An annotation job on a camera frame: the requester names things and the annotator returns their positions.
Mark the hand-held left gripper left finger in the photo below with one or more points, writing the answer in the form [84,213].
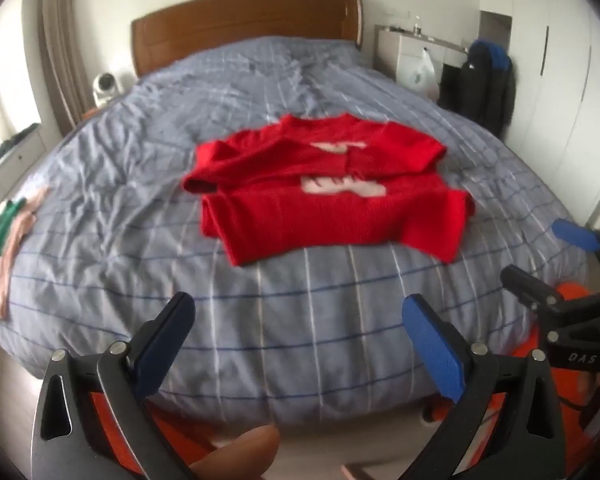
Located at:
[165,342]

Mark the dark cloth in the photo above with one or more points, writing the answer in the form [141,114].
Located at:
[17,140]

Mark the white round fan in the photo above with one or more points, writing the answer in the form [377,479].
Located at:
[105,89]

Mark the plastic bottle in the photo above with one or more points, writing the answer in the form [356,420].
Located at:
[417,26]

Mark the white dresser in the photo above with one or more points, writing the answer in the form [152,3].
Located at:
[405,52]

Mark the white plastic bag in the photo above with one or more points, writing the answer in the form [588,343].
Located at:
[422,75]

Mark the bed with grey checked cover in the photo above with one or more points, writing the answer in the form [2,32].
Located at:
[130,260]

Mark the pink garment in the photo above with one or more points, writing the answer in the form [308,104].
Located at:
[15,240]

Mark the beige curtain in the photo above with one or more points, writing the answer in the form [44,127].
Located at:
[60,35]

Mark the blue garment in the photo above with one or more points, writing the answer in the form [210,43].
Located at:
[500,57]

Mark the black jacket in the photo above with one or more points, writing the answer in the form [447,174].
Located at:
[480,95]

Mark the wooden headboard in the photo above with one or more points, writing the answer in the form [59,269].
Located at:
[230,20]

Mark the red sweater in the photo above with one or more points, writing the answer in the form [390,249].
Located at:
[330,210]

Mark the person's left hand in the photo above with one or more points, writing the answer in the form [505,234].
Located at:
[240,455]

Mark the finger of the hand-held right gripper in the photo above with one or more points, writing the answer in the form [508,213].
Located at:
[575,234]
[527,285]

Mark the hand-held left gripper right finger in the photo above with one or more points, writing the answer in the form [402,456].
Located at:
[432,345]

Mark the white wardrobe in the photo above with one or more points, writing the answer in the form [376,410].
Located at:
[555,60]

